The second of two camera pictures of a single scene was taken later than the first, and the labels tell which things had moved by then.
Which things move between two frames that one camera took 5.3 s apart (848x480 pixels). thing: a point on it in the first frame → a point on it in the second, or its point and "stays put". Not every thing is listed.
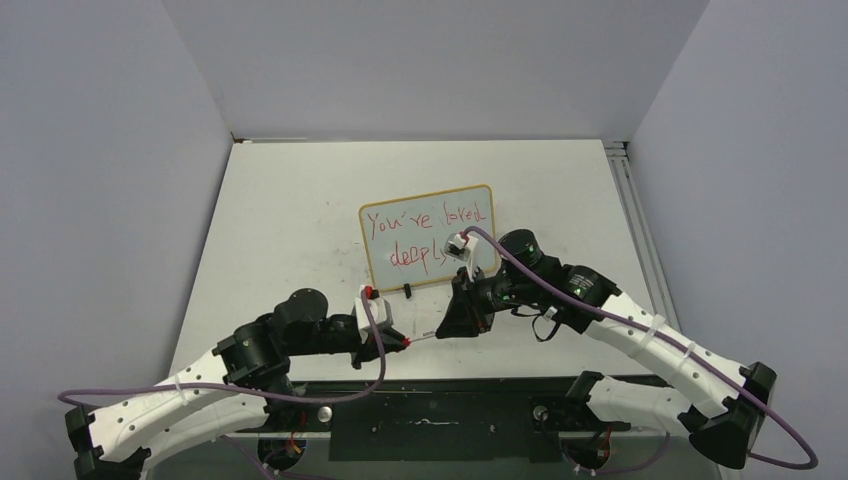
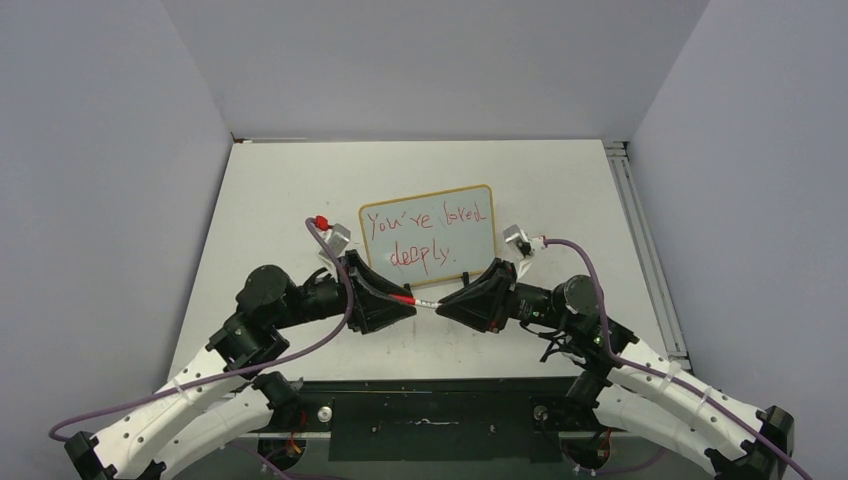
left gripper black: (365, 351) → (373, 308)
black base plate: (435, 421) stays put
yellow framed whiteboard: (405, 237) stays put
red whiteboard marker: (408, 342) → (407, 299)
